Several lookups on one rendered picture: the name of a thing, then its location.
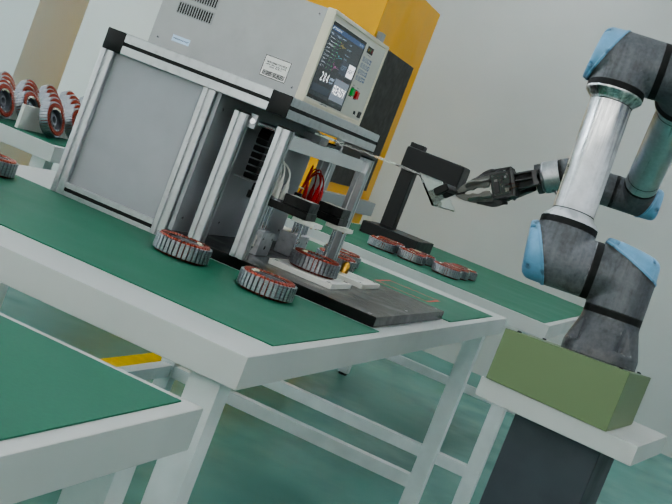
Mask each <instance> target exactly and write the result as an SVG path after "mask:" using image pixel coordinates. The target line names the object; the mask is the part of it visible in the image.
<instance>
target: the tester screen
mask: <svg viewBox="0 0 672 504"><path fill-rule="evenodd" d="M364 46H365V45H364V44H362V43H361V42H359V41H358V40H356V39H355V38H353V37H352V36H350V35H349V34H348V33H346V32H345V31H343V30H342V29H340V28H339V27H337V26H336V25H333V28H332V30H331V33H330V36H329V38H328V41H327V44H326V46H325V49H324V51H323V54H322V57H321V59H320V62H319V65H318V67H317V70H316V72H315V75H314V78H313V80H312V83H313V82H315V83H317V84H319V85H321V86H323V87H325V88H327V89H329V90H330V91H329V94H328V96H325V95H322V94H320V93H318V92H316V91H314V90H312V89H310V88H311V86H312V83H311V86H310V88H309V91H308V93H310V94H312V95H314V96H316V97H319V98H321V99H323V100H325V101H327V102H329V103H331V104H333V105H336V106H338V107H340V108H341V105H339V104H337V103H335V102H333V101H331V100H329V99H328V98H329V95H330V93H331V90H332V87H333V85H334V82H335V80H336V78H337V79H339V80H341V81H343V82H344V83H346V84H348V85H349V86H350V83H351V80H352V79H351V80H350V79H348V78H346V77H344V76H343V75H341V74H339V73H338V72H339V70H340V67H341V64H342V62H343V60H344V61H345V62H347V63H348V64H350V65H352V66H353V67H355V68H356V67H357V65H358V62H359V59H360V57H361V54H362V52H363V49H364ZM322 70H323V71H325V72H327V73H329V74H331V76H330V78H329V81H328V83H327V85H326V84H324V83H322V82H320V81H319V78H320V76H321V73H322Z"/></svg>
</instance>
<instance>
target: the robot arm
mask: <svg viewBox="0 0 672 504"><path fill-rule="evenodd" d="M583 78H585V80H588V83H587V86H586V90H587V92H588V94H589V95H590V100H589V103H588V106H587V109H586V112H585V115H584V117H583V120H582V123H581V126H580V129H579V132H578V135H577V137H576V140H575V143H574V146H573V149H572V152H571V155H570V158H564V159H559V160H558V159H557V160H552V161H546V162H542V163H541V165H540V164H536V165H534V170H528V171H523V172H517V173H516V171H515V169H514V168H512V167H511V166H510V167H504V168H499V169H490V170H487V171H485V172H483V173H482V174H480V175H479V176H478V177H476V178H473V179H471V180H470V181H468V182H467V183H465V184H464V185H462V186H461V187H460V188H459V189H458V190H457V191H458V193H457V194H456V197H458V198H460V199H462V200H464V201H468V202H472V203H476V204H480V205H484V206H489V207H498V206H502V205H508V201H510V200H512V199H513V200H514V201H515V200H516V199H517V198H519V197H522V196H524V195H527V194H529V193H532V192H534V191H536V190H537V191H538V193H539V194H544V193H545V192H546V193H553V192H555V194H556V198H555V201H554V203H553V206H552V208H551V209H548V210H546V211H544V212H542V214H541V217H540V220H537V219H536V220H532V221H531V225H530V229H529V234H528V238H527V242H526V247H525V252H524V257H523V262H522V273H523V275H524V276H525V277H526V278H528V279H530V280H533V281H535V282H538V283H540V285H546V286H549V287H552V288H555V289H558V290H561V291H563V292H566V293H569V294H572V295H575V296H578V297H581V298H584V299H586V302H585V305H584V308H583V311H582V313H581V315H580V316H579V317H578V319H577V320H576V321H575V323H574V324H573V325H572V327H571V328H570V329H569V331H568V332H567V333H566V334H565V336H564V338H563V340H562V343H561V347H563V348H566V349H569V350H571V351H574V352H577V353H580V354H582V355H585V356H588V357H591V358H593V359H596V360H599V361H602V362H605V363H608V364H611V365H613V366H616V367H622V368H623V369H625V370H628V371H631V372H635V370H636V367H637V365H638V343H639V331H640V328H641V325H642V322H643V320H644V317H645V314H646V311H647V308H648V305H649V302H650V300H651V297H652V294H653V291H654V288H655V287H656V286H657V284H656V282H657V279H658V276H659V272H660V264H659V262H658V261H657V260H656V259H655V258H653V257H652V256H650V255H648V254H646V253H645V252H643V251H641V250H639V249H637V248H635V247H633V246H631V245H628V244H626V243H624V242H621V241H619V240H617V239H614V238H608V240H606V242H605V244H604V243H602V242H599V241H596V240H595V239H596V236H597V233H598V230H597V228H596V226H595V224H594V218H595V215H596V212H597V209H598V206H599V204H600V205H603V206H606V207H609V208H612V209H615V210H618V211H621V212H624V213H627V214H630V215H633V216H634V217H637V218H638V217H639V218H642V219H646V220H654V219H655V218H656V216H657V214H658V212H659V209H660V207H661V204H662V201H663V198H664V192H663V190H660V189H659V188H660V185H661V183H662V181H663V179H664V177H665V175H666V173H667V171H668V169H669V167H670V165H671V163H672V44H669V43H666V42H663V41H659V40H656V39H653V38H650V37H647V36H644V35H640V34H637V33H634V32H631V30H624V29H620V28H616V27H610V28H608V29H606V30H605V31H604V33H603V35H602V36H601V38H600V40H599V42H598V44H597V46H596V48H595V50H594V52H593V54H592V56H591V58H590V60H589V62H588V64H587V66H586V68H585V71H584V73H583ZM644 98H647V99H650V100H654V106H655V109H656V110H655V113H654V115H653V117H652V120H651V122H650V124H649V127H648V129H647V131H646V133H645V136H644V138H643V140H642V143H641V145H640V147H639V149H638V152H637V154H636V156H635V159H634V161H633V163H632V166H631V168H630V170H629V172H628V175H627V177H626V178H625V177H622V176H619V175H615V174H612V173H610V172H611V169H612V166H613V163H614V160H615V157H616V154H617V151H618V148H619V145H620V143H621V140H622V137H623V134H624V131H625V128H626V125H627V122H628V119H629V116H630V114H631V111H632V110H633V109H636V108H638V107H640V106H641V105H642V103H643V100H644ZM503 170H506V171H503ZM490 184H491V190H492V193H491V192H490V191H483V192H481V193H479V194H475V193H471V194H465V192H467V191H469V190H475V189H476V188H488V187H489V186H490ZM536 187H537V189H536Z"/></svg>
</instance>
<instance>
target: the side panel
mask: <svg viewBox="0 0 672 504"><path fill-rule="evenodd" d="M217 94H218V92H217V91H214V90H212V89H209V88H207V87H204V86H201V85H199V84H196V83H194V82H191V81H188V80H186V79H183V78H181V77H178V76H176V75H173V74H170V73H168V72H165V71H163V70H160V69H157V68H155V67H152V66H150V65H147V64H144V63H142V62H139V61H137V60H134V59H132V58H129V57H126V56H124V55H121V54H118V53H116V52H113V51H111V50H108V49H106V48H103V47H102V48H101V51H100V54H99V57H98V59H97V62H96V65H95V68H94V70H93V73H92V76H91V79H90V81H89V84H88V87H87V90H86V92H85V95H84V98H83V100H82V103H81V106H80V109H79V111H78V114H77V117H76V120H75V122H74V125H73V128H72V131H71V133H70V136H69V139H68V142H67V144H66V147H65V150H64V153H63V155H62V158H61V161H60V164H59V166H58V169H57V172H56V175H55V177H54V180H53V183H52V186H51V188H50V190H53V191H55V192H57V193H59V194H62V195H64V196H66V197H69V198H71V199H73V200H76V201H78V202H80V203H83V204H85V205H87V206H90V207H92V208H94V209H97V210H99V211H101V212H104V213H106V214H108V215H111V216H113V217H115V218H118V219H120V220H122V221H125V222H127V223H129V224H131V225H134V226H136V227H138V228H141V229H143V230H145V231H148V232H150V233H152V234H155V235H156V233H157V231H158V230H162V229H165V230H169V229H167V228H168V225H169V223H170V220H171V217H172V215H173V212H174V209H175V207H176V204H177V201H178V199H179V196H180V193H181V190H182V188H183V185H184V182H185V180H186V177H187V174H188V172H189V169H190V166H191V164H192V161H193V158H194V156H195V153H196V150H197V148H198V145H199V142H200V140H201V137H202V134H203V132H204V129H205V126H206V124H207V121H208V118H209V116H210V113H211V110H212V108H213V105H214V102H215V100H216V97H217Z"/></svg>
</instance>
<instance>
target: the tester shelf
mask: <svg viewBox="0 0 672 504"><path fill-rule="evenodd" d="M102 47H103V48H106V49H108V50H111V51H113V52H116V53H118V54H121V55H124V56H126V57H129V58H132V59H134V60H137V61H139V62H142V63H144V64H147V65H150V66H152V67H155V68H157V69H160V70H163V71H165V72H168V73H170V74H173V75H176V76H178V77H181V78H183V79H186V80H188V81H191V82H194V83H196V84H199V85H201V86H204V87H207V88H209V89H212V90H214V91H217V92H219V93H221V94H224V95H227V96H229V97H232V98H234V99H237V100H240V101H242V102H245V103H247V104H250V105H252V106H255V107H258V108H260V109H263V110H265V111H268V112H271V113H273V114H276V115H278V116H281V117H284V118H286V119H289V120H291V121H294V122H296V123H299V124H302V125H304V126H307V127H309V128H312V129H315V130H317V131H320V132H322V133H325V134H327V135H330V136H333V137H335V138H338V139H340V140H343V141H346V142H348V143H351V144H353V145H356V146H358V147H361V148H363V149H366V150H369V151H371V152H374V151H375V149H376V146H377V144H378V141H379V139H380V135H378V134H375V133H373V132H371V131H369V130H366V129H364V128H362V127H360V126H357V125H355V124H353V123H351V122H348V121H346V120H344V119H342V118H340V117H337V116H335V115H333V114H331V113H328V112H326V111H324V110H322V109H319V108H317V107H315V106H313V105H310V104H308V103H306V102H304V101H301V100H299V99H297V98H295V97H293V96H290V95H288V94H285V93H282V92H280V91H277V90H275V89H271V88H269V87H266V86H264V85H261V84H258V83H256V82H253V81H250V80H248V79H245V78H243V77H240V76H237V75H235V74H232V73H229V72H227V71H224V70H222V69H219V68H216V67H214V66H211V65H208V64H206V63H203V62H200V61H198V60H195V59H193V58H190V57H187V56H185V55H182V54H179V53H177V52H174V51H172V50H169V49H166V48H164V47H161V46H158V45H156V44H153V43H151V42H148V41H145V40H143V39H140V38H137V37H135V36H132V35H130V34H127V33H125V32H122V31H119V30H117V29H114V28H112V27H109V28H108V31H107V34H106V37H105V39H104V42H103V45H102Z"/></svg>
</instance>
